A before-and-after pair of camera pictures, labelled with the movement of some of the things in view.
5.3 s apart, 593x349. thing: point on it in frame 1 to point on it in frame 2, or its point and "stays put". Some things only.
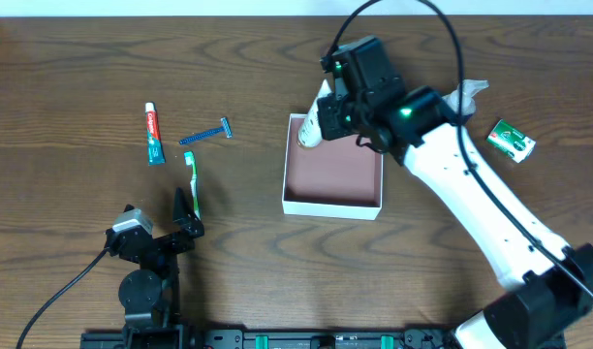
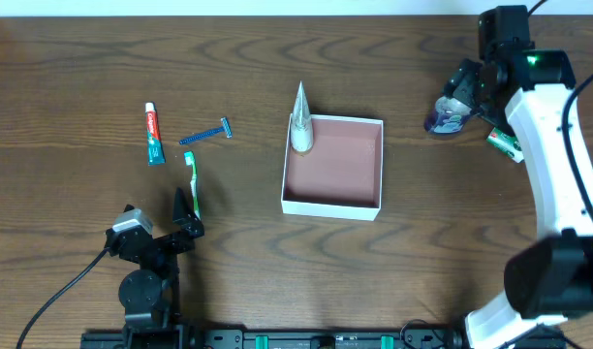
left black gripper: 166,242 stays put
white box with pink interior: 335,179 stays put
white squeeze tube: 310,133 to 302,127
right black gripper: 332,118 to 464,90
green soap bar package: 512,142 stays put
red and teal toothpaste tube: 155,154 stays put
